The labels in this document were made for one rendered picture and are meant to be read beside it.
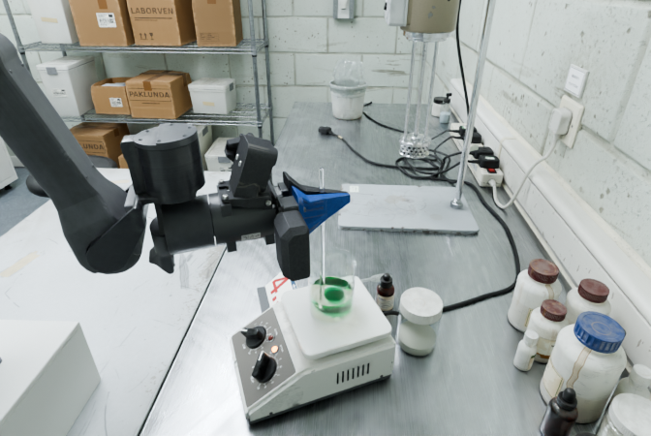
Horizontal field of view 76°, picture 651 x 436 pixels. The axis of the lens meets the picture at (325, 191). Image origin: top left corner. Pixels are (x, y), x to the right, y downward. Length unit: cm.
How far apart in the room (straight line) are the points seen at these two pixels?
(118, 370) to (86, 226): 31
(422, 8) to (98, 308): 75
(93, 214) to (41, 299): 45
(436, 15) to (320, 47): 214
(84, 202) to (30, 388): 23
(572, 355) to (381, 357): 22
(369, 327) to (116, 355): 37
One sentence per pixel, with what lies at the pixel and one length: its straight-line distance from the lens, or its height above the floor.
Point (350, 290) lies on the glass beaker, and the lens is 53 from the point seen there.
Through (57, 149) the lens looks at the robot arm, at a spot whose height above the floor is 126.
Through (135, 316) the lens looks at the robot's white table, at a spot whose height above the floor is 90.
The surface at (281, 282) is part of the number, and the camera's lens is 72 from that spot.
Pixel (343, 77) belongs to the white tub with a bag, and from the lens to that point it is 151.
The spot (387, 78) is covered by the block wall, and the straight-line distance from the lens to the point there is 295.
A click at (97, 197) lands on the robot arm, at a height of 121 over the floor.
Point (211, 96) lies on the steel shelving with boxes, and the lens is 279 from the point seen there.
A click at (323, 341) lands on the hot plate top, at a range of 54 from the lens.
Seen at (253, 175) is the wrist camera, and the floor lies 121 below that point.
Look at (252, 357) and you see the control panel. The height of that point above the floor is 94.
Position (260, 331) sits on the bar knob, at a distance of 59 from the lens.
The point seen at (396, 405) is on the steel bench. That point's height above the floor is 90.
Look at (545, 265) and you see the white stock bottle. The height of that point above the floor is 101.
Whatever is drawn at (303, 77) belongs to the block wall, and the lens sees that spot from 296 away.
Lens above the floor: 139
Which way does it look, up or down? 28 degrees down
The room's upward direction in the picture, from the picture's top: straight up
